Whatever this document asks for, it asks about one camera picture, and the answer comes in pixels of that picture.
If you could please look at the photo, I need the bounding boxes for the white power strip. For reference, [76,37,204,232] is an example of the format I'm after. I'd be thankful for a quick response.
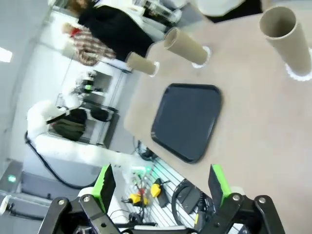
[130,165,153,176]

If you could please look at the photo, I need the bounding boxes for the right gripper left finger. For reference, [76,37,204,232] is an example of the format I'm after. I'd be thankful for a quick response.
[36,163,120,234]

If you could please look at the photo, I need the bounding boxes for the black equipment cart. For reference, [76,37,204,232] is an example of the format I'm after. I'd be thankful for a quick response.
[81,69,121,148]

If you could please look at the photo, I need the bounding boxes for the white scalloped paper coaster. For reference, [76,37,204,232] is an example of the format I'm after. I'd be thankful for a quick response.
[284,48,312,81]
[191,45,212,69]

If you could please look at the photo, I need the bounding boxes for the person in plaid shirt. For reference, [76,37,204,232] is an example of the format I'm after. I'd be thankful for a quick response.
[62,23,117,66]

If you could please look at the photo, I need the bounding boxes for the black power adapter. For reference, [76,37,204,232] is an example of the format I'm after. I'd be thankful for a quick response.
[177,186,200,213]

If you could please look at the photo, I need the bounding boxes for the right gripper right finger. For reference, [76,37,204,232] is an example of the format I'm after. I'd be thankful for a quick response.
[202,164,286,234]

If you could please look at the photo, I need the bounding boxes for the grey box with green light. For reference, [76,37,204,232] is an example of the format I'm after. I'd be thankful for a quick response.
[0,160,24,193]

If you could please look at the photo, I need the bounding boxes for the black plastic tray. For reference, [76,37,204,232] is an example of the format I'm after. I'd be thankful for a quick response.
[151,83,224,164]

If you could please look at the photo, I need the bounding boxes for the thin black cable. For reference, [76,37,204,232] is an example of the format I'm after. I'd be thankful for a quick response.
[24,131,98,190]

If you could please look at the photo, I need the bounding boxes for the tall beige cup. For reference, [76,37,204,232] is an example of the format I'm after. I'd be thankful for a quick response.
[126,52,158,75]
[163,27,208,66]
[258,6,310,74]

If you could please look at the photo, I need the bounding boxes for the yellow plug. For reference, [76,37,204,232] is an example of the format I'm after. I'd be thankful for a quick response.
[129,193,148,205]
[151,183,162,197]

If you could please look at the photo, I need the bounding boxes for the person in black t-shirt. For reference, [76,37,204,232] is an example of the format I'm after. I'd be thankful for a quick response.
[78,4,156,60]

